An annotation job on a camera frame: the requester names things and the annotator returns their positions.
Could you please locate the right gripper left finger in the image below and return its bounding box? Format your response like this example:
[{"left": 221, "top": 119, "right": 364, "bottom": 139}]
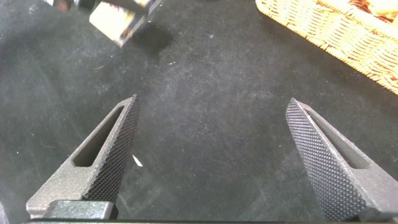
[{"left": 25, "top": 95, "right": 141, "bottom": 220}]

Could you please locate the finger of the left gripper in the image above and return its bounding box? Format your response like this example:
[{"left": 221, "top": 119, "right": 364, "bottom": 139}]
[{"left": 102, "top": 0, "right": 156, "bottom": 16}]

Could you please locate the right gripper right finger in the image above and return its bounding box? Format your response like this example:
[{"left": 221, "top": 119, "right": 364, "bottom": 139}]
[{"left": 285, "top": 98, "right": 398, "bottom": 222}]

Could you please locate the playing card box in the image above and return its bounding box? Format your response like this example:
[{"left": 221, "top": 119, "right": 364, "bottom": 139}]
[{"left": 89, "top": 0, "right": 162, "bottom": 48}]

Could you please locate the black tablecloth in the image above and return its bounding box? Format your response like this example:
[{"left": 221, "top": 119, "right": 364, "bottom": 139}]
[{"left": 0, "top": 0, "right": 398, "bottom": 224}]

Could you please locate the wicker basket with brown handles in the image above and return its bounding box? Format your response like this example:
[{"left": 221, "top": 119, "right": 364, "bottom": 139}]
[{"left": 254, "top": 0, "right": 398, "bottom": 96}]

